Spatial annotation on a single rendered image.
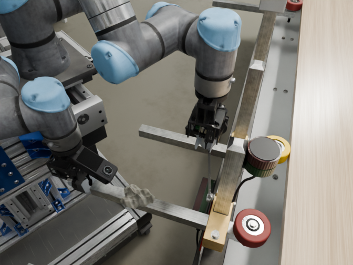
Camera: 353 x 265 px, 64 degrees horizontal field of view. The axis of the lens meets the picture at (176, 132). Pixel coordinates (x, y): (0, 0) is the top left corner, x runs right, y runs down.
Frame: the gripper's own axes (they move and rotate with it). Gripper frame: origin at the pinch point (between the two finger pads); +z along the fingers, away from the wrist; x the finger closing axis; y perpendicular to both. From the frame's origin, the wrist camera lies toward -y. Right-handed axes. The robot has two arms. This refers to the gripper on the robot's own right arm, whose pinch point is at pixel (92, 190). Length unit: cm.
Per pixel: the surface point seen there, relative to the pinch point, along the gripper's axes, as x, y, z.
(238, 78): -178, -22, 82
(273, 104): -77, -47, 20
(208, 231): 3.0, -33.2, -4.5
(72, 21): -222, 172, 83
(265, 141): -5.8, -39.5, -29.0
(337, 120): -42, -62, -8
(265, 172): -1.2, -40.7, -25.9
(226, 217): -1.5, -36.5, -4.5
